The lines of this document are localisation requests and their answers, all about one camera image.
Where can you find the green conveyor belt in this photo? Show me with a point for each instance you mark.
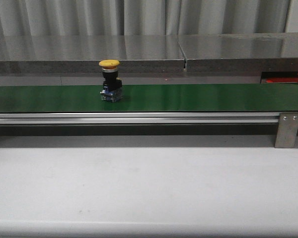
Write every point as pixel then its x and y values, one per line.
pixel 152 98

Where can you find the grey stone counter slab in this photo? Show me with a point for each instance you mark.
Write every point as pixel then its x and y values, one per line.
pixel 242 58
pixel 81 54

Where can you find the grey stone counter slab right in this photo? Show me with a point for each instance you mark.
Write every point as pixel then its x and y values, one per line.
pixel 242 58

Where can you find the yellow push button edge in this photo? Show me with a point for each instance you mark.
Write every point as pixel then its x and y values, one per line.
pixel 112 86

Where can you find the white pleated curtain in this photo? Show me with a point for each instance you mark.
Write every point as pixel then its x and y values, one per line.
pixel 146 17

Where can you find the aluminium conveyor frame rail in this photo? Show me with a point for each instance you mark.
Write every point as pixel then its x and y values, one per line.
pixel 138 118

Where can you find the red plastic tray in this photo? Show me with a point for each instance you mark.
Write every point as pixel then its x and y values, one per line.
pixel 281 80

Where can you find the steel conveyor support bracket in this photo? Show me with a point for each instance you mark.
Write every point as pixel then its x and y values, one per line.
pixel 287 130

